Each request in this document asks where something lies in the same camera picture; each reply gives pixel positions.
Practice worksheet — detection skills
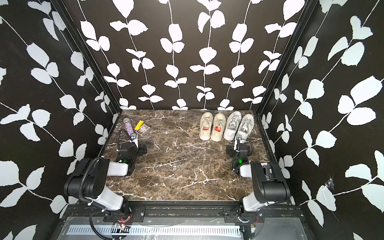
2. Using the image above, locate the white sneaker outer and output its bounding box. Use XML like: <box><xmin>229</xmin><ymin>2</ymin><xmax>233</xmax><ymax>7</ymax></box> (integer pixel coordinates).
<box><xmin>235</xmin><ymin>114</ymin><xmax>255</xmax><ymax>142</ymax></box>

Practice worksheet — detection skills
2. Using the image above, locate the purple card box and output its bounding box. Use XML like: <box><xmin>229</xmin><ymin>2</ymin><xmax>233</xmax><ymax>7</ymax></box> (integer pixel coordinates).
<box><xmin>136</xmin><ymin>124</ymin><xmax>150</xmax><ymax>136</ymax></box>

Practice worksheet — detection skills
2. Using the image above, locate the white sneaker inner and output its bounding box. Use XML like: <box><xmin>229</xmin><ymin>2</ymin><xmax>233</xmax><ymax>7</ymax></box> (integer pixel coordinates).
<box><xmin>224</xmin><ymin>111</ymin><xmax>242</xmax><ymax>141</ymax></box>

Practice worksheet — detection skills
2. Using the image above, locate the white ventilation grille strip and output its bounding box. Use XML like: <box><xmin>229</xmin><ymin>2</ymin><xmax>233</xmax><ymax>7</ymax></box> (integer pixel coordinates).
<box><xmin>65</xmin><ymin>224</ymin><xmax>242</xmax><ymax>237</ymax></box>

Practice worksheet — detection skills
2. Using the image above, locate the beige lace sneaker one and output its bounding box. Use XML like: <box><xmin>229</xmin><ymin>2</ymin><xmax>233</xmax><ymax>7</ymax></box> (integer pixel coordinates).
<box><xmin>199</xmin><ymin>112</ymin><xmax>213</xmax><ymax>141</ymax></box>
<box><xmin>211</xmin><ymin>113</ymin><xmax>226</xmax><ymax>142</ymax></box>

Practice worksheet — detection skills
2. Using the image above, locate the white sneaker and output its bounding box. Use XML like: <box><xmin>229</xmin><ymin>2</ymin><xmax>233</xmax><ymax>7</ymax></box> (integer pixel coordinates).
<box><xmin>235</xmin><ymin>114</ymin><xmax>255</xmax><ymax>142</ymax></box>
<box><xmin>224</xmin><ymin>111</ymin><xmax>242</xmax><ymax>141</ymax></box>

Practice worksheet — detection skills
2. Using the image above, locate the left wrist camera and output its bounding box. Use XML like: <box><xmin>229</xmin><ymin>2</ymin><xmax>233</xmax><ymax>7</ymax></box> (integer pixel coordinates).
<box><xmin>130</xmin><ymin>133</ymin><xmax>139</xmax><ymax>148</ymax></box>

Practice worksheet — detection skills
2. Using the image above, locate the purple glitter bottle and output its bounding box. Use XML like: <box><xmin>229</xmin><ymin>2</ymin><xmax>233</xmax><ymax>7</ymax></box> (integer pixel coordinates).
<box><xmin>123</xmin><ymin>118</ymin><xmax>135</xmax><ymax>137</ymax></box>

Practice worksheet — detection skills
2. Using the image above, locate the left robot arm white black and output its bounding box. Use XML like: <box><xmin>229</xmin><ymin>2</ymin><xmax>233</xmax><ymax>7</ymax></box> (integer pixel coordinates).
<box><xmin>64</xmin><ymin>129</ymin><xmax>147</xmax><ymax>211</ymax></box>

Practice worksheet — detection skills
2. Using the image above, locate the yellow small block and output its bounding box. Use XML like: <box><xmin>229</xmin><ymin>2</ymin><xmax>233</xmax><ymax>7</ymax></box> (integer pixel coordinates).
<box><xmin>135</xmin><ymin>121</ymin><xmax>144</xmax><ymax>131</ymax></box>

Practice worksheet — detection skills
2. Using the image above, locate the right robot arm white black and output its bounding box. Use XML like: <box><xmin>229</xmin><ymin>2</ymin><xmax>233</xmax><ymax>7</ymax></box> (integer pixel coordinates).
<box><xmin>226</xmin><ymin>143</ymin><xmax>291</xmax><ymax>212</ymax></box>

